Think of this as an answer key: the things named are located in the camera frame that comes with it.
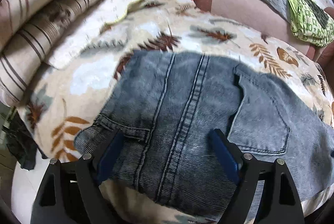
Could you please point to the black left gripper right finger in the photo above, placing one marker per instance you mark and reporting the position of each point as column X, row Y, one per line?
column 279, row 202

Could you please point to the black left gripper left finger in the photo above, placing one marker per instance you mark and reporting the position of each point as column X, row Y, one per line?
column 69, row 192

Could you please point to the grey blue denim pants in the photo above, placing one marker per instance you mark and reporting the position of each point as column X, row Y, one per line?
column 166, row 104

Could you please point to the black cloth beside bed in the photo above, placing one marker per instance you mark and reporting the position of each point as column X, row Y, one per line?
column 19, row 141

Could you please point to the beige leaf pattern blanket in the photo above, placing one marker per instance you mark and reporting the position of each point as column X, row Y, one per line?
column 59, row 103

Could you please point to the brown striped folded quilt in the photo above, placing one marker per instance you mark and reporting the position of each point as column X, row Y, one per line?
column 29, row 29

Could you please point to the green patterned cloth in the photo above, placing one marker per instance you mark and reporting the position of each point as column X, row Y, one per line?
column 310, row 23

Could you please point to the pink bed sheet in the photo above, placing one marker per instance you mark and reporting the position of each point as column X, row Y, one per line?
column 259, row 16

